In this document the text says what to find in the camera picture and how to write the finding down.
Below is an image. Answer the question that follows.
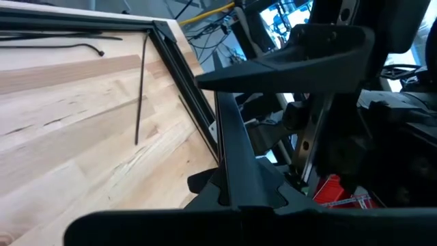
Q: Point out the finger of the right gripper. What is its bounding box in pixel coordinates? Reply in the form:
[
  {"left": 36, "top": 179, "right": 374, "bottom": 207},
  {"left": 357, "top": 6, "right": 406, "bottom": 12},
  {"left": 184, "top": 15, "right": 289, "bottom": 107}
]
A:
[
  {"left": 194, "top": 23, "right": 376, "bottom": 95},
  {"left": 245, "top": 100, "right": 309, "bottom": 157}
]

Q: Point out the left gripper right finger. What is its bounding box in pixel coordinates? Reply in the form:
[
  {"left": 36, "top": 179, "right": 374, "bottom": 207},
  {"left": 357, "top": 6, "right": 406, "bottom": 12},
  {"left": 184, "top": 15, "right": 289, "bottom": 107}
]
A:
[{"left": 240, "top": 157, "right": 437, "bottom": 246}]

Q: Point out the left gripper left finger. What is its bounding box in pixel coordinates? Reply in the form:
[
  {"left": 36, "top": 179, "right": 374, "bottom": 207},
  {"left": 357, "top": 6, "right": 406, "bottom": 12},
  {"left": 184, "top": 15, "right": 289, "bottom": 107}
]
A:
[{"left": 64, "top": 167, "right": 243, "bottom": 246}]

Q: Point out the black duct cover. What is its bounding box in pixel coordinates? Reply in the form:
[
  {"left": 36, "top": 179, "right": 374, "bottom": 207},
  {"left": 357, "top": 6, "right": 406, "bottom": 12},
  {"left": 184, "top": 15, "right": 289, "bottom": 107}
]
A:
[{"left": 213, "top": 51, "right": 276, "bottom": 209}]

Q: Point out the black zip tie hooked end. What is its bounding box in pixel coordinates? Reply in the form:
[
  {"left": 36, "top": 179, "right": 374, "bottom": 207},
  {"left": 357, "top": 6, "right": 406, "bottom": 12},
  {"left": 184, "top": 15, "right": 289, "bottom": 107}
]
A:
[{"left": 0, "top": 42, "right": 106, "bottom": 57}]

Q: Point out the silver mounting bracket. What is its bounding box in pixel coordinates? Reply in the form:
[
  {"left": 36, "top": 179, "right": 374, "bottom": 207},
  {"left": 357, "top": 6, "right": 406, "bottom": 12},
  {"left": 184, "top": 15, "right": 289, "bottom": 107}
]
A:
[{"left": 208, "top": 119, "right": 219, "bottom": 144}]

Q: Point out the yellow floor cable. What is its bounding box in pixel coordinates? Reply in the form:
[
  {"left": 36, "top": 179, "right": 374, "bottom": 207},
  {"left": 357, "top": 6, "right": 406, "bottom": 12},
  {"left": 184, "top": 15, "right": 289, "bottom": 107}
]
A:
[{"left": 178, "top": 1, "right": 236, "bottom": 27}]

